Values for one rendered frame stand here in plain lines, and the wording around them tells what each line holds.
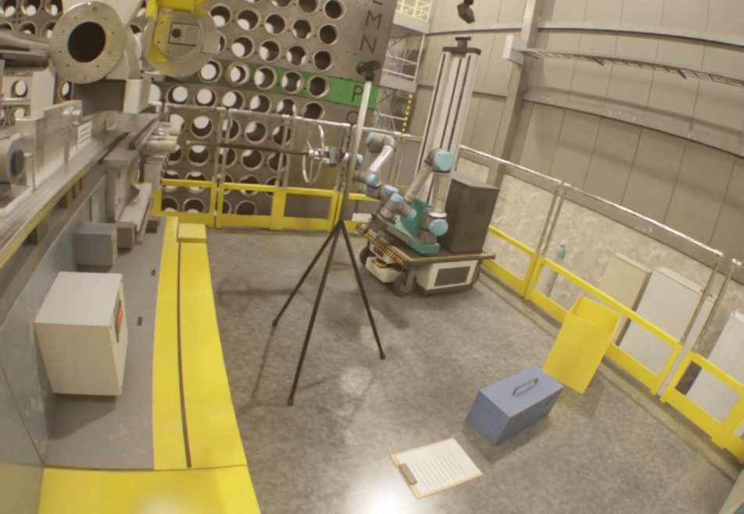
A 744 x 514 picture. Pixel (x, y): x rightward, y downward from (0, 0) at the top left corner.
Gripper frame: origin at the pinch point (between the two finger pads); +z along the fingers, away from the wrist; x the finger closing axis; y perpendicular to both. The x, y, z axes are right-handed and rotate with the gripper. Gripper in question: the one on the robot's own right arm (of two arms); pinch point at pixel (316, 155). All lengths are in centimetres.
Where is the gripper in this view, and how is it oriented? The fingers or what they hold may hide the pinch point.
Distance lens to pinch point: 253.5
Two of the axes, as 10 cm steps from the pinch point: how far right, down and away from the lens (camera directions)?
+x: -1.3, -9.3, 3.3
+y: -4.4, 3.6, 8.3
